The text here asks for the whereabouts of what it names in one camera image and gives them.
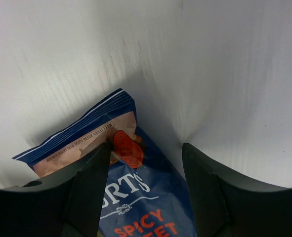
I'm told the Burts spicy chilli bag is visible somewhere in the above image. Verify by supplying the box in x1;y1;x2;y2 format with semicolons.
15;89;196;237

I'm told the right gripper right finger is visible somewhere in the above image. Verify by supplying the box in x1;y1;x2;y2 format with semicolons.
182;143;292;237

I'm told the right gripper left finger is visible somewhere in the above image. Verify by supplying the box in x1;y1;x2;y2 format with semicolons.
0;142;111;237

